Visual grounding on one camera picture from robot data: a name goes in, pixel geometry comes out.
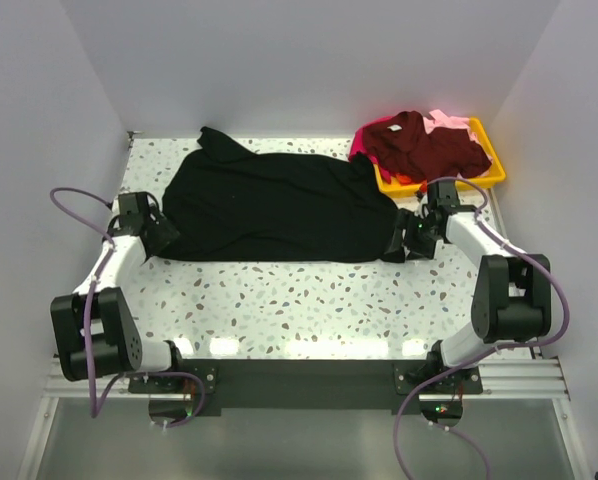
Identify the black t shirt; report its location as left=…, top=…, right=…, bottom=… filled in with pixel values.
left=161, top=127, right=399, bottom=263

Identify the magenta t shirt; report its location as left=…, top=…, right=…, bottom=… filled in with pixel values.
left=349, top=116, right=394, bottom=164

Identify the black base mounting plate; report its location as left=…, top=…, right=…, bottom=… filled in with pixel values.
left=128, top=357, right=483, bottom=417

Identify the yellow plastic tray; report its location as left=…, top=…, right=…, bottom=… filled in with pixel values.
left=371, top=116, right=508, bottom=199

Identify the maroon t shirt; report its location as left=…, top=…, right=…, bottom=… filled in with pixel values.
left=362, top=110, right=493, bottom=199

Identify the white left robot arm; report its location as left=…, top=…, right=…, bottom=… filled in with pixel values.
left=50, top=191, right=186, bottom=392

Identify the orange red garment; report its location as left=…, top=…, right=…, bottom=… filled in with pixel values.
left=394, top=173, right=427, bottom=186

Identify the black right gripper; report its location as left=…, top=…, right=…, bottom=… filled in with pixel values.
left=385, top=207, right=441, bottom=261

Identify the aluminium frame rail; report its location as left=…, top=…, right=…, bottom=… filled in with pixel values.
left=42, top=356, right=570, bottom=400

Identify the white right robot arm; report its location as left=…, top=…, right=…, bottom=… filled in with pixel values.
left=389, top=177, right=552, bottom=393

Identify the light pink t shirt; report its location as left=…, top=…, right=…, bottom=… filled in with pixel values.
left=423, top=109, right=485, bottom=149

